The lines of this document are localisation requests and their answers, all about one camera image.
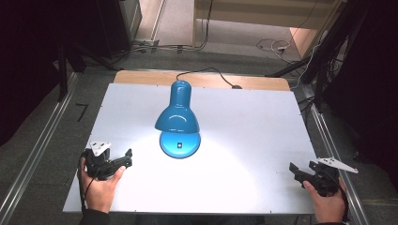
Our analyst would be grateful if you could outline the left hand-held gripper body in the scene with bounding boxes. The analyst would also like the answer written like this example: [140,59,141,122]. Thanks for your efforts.
[82,141,127,182]

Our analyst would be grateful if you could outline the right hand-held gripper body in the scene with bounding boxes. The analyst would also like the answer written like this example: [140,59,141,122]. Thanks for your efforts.
[308,157,360,198]

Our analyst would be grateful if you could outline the blue desk lamp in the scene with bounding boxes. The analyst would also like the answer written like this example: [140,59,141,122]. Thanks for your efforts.
[154,80,202,159]

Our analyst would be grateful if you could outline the person's right hand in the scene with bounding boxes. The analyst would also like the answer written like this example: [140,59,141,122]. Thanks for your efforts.
[302,180,348,224]

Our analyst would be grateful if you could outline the person's left hand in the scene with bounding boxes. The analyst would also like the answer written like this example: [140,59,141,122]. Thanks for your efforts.
[76,158,127,215]

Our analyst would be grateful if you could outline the black metal stand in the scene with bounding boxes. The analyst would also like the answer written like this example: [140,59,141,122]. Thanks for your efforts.
[265,0,372,111]
[56,43,120,103]

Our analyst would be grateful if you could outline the black cabinet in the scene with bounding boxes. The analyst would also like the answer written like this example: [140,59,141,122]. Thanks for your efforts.
[96,0,144,60]

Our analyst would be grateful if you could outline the light wooden furniture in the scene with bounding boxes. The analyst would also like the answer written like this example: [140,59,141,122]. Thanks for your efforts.
[192,0,345,60]

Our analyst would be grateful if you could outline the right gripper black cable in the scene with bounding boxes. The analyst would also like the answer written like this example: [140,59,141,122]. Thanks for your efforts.
[325,168,351,223]

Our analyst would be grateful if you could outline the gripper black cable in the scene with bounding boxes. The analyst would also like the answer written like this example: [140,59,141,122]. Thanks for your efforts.
[325,168,351,223]
[77,151,96,214]

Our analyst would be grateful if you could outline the aluminium floor rail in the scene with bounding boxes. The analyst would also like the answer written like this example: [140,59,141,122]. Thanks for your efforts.
[300,83,371,225]
[0,71,80,225]

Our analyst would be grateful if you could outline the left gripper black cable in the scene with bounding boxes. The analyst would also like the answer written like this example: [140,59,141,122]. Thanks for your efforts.
[77,151,96,214]

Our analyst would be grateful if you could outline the black floor cables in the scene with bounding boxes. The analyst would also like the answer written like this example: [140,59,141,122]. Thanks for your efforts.
[110,0,215,65]

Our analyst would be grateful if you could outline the black lamp cable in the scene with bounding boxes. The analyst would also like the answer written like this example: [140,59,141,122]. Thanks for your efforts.
[176,67,243,90]

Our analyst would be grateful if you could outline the white floor cable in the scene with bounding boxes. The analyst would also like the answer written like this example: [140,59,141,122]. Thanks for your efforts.
[255,37,293,58]

